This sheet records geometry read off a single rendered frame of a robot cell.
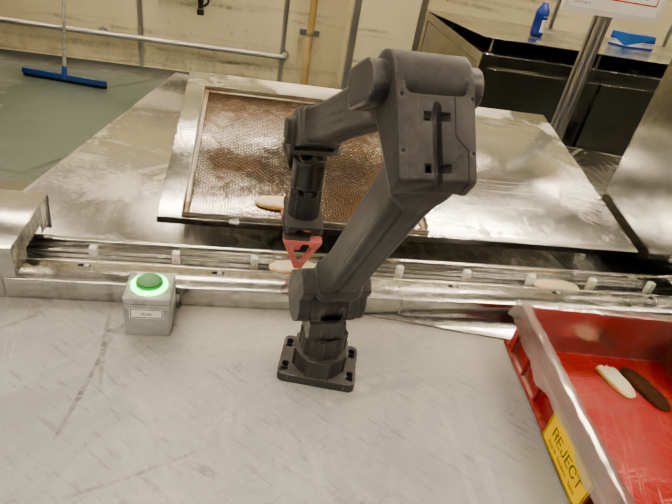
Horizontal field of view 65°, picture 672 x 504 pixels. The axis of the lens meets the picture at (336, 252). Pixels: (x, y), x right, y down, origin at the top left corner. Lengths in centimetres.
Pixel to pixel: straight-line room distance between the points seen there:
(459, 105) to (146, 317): 58
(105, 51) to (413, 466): 437
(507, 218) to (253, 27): 360
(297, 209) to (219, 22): 378
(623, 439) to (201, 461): 63
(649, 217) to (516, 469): 75
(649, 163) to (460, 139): 97
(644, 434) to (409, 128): 69
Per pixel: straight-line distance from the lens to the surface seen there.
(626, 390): 105
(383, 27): 439
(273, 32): 462
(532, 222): 130
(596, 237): 136
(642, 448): 98
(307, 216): 91
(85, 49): 486
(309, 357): 81
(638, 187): 144
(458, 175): 48
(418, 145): 47
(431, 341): 97
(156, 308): 86
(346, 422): 81
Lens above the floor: 144
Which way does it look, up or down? 33 degrees down
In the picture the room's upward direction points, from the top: 11 degrees clockwise
